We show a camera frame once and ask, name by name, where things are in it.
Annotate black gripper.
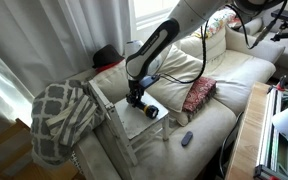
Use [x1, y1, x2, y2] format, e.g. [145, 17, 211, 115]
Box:
[125, 79, 146, 108]

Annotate black torch with yellow ring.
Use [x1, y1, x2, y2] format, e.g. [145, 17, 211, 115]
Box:
[130, 99, 160, 120]

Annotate white wooden chair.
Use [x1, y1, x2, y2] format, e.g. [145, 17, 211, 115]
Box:
[87, 79, 170, 167]

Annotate large cream pillow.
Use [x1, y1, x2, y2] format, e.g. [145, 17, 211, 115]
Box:
[145, 44, 205, 114]

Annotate black hat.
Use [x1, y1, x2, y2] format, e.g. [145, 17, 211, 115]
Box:
[91, 44, 125, 70]

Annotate grey white striped cloth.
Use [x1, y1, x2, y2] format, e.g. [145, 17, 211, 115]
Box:
[45, 94, 98, 147]

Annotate black remote control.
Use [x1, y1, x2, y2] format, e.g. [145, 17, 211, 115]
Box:
[180, 130, 194, 147]

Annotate red patterned cushion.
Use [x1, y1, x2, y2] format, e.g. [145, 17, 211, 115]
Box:
[182, 76, 218, 114]

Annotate grey white patterned blanket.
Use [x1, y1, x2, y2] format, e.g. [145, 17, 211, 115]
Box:
[30, 79, 107, 166]

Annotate white framed window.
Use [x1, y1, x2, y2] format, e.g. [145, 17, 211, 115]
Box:
[130, 0, 182, 33]

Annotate cream fabric sofa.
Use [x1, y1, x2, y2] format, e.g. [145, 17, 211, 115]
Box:
[72, 16, 287, 180]

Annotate white curtain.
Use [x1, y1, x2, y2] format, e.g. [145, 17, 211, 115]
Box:
[0, 0, 133, 129]

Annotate floral patterned cushion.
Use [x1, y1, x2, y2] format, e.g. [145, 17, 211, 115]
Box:
[192, 8, 243, 39]

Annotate light wooden table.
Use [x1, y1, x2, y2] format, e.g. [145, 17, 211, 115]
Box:
[225, 81, 288, 180]

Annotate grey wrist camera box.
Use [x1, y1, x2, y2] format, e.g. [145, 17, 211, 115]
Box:
[138, 74, 161, 90]

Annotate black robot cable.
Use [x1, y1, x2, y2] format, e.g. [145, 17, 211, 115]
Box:
[157, 0, 288, 84]

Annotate black floor cable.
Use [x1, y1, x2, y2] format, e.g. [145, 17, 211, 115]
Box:
[218, 111, 245, 178]

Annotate aluminium frame device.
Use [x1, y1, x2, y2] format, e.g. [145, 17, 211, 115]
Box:
[253, 87, 288, 180]

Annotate black camera on stand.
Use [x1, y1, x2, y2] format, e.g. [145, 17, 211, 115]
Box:
[269, 8, 288, 43]

